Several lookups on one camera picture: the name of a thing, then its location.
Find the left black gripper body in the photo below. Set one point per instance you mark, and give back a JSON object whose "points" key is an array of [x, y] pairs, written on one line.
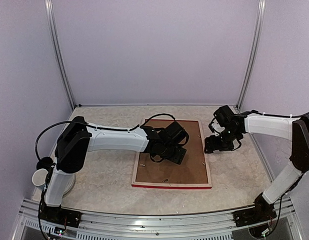
{"points": [[168, 152]]}

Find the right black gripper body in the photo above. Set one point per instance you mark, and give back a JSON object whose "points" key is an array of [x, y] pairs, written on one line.
{"points": [[227, 134]]}

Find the brown backing board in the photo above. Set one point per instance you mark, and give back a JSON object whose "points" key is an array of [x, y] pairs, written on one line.
{"points": [[194, 162]]}

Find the red wooden picture frame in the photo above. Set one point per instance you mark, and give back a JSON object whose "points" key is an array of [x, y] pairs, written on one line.
{"points": [[204, 185]]}

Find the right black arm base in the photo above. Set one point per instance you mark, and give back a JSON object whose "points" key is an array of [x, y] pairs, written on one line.
{"points": [[260, 212]]}

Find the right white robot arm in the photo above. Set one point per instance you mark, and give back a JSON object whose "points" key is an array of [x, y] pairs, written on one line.
{"points": [[292, 128]]}

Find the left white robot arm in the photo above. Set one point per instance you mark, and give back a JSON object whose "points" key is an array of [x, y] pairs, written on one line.
{"points": [[80, 137]]}

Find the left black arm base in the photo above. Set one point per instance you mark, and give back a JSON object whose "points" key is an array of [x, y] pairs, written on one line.
{"points": [[60, 216]]}

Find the clear tape roll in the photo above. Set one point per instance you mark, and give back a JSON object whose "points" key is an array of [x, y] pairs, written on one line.
{"points": [[69, 185]]}

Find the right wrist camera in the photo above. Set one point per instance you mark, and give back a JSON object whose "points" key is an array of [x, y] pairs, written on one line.
{"points": [[213, 128]]}

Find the right aluminium post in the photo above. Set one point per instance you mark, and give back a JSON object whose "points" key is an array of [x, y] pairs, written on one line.
{"points": [[253, 53]]}

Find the aluminium post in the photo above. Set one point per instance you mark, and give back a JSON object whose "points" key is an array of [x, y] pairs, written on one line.
{"points": [[253, 53], [49, 8]]}

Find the front aluminium rail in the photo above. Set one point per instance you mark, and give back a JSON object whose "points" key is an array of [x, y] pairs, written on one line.
{"points": [[218, 225]]}

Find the left aluminium post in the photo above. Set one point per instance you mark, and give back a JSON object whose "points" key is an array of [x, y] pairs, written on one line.
{"points": [[49, 8]]}

